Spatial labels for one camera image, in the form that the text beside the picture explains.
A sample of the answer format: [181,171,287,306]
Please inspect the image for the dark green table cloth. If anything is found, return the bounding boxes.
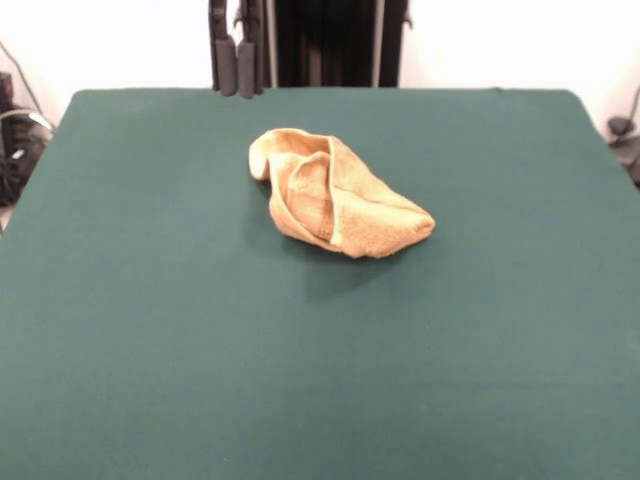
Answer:
[0,87,640,480]

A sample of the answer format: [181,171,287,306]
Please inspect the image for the black cable bundle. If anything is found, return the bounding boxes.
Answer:
[612,135,640,189]

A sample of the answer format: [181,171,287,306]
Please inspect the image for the tan terry towel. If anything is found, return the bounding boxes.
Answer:
[248,127,437,260]

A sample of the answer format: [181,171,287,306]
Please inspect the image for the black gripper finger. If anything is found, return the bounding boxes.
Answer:
[208,0,237,97]
[235,0,262,100]

